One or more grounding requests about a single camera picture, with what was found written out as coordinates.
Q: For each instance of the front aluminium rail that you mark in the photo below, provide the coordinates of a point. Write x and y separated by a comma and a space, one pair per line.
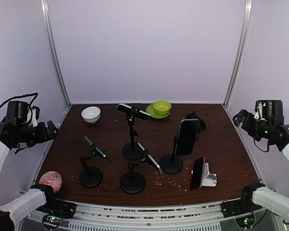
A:
198, 217

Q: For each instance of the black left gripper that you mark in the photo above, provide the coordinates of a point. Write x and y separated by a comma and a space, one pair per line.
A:
43, 136

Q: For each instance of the white ceramic bowl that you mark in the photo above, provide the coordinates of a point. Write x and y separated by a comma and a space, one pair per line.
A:
91, 114

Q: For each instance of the black round-base stand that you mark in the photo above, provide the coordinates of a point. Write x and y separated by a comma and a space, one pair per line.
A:
129, 150
170, 163
134, 182
90, 177

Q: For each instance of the black round-base stand front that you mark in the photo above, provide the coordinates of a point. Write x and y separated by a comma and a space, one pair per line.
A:
134, 182

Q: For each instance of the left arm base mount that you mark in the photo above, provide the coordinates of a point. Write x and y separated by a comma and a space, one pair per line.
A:
60, 209

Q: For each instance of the left aluminium frame post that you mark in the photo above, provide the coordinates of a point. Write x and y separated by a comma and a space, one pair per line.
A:
54, 55

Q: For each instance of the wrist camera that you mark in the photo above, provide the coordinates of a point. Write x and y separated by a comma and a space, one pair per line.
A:
259, 106
33, 116

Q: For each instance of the right aluminium frame post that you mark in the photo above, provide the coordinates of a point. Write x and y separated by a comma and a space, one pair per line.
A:
244, 34

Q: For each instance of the red patterned bowl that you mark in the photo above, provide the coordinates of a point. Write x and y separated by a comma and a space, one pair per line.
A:
53, 179

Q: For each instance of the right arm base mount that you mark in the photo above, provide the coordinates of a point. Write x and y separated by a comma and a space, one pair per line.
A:
237, 207

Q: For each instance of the large black smartphone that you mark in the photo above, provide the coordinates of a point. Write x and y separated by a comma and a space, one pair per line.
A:
202, 123

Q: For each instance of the teal phone on left stand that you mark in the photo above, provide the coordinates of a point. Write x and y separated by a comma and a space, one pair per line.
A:
94, 150

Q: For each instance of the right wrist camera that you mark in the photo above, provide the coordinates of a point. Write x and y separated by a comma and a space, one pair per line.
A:
259, 106

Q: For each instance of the pink cased smartphone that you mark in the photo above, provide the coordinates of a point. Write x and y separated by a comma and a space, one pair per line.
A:
197, 175

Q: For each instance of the blue phone on right stand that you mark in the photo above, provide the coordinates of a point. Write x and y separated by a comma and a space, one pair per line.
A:
186, 136

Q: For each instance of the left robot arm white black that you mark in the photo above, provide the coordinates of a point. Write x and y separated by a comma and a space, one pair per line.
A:
20, 126

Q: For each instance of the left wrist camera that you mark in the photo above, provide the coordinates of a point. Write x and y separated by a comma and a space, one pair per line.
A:
33, 116

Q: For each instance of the white folding phone stand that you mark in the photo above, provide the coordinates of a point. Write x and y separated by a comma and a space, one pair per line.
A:
209, 179

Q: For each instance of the black round-base stand right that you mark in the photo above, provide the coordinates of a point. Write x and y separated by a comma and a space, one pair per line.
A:
170, 163

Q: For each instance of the black round-base stand left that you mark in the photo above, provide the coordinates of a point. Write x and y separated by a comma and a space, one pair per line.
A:
90, 177

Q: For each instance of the green plastic bowl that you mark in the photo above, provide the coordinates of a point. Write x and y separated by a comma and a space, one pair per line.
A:
162, 107

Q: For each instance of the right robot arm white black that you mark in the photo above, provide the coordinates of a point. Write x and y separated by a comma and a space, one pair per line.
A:
266, 123

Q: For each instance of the aluminium frame post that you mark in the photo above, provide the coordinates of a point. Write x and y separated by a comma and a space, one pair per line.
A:
54, 55
244, 34

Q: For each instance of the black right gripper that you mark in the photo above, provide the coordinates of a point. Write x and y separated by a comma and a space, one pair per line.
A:
245, 125

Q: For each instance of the green plastic plate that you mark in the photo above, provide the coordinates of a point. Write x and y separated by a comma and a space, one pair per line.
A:
154, 114

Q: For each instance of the black round-base stand back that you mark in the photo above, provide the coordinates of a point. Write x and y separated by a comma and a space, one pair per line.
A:
129, 150

